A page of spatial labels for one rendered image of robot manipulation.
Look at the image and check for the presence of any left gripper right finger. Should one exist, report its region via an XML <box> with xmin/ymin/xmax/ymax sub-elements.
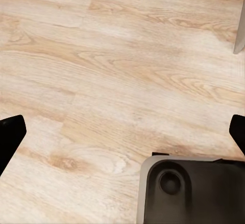
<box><xmin>229</xmin><ymin>114</ymin><xmax>245</xmax><ymax>155</ymax></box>

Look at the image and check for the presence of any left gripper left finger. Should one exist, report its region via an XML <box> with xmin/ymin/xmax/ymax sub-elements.
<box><xmin>0</xmin><ymin>115</ymin><xmax>27</xmax><ymax>176</ymax></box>

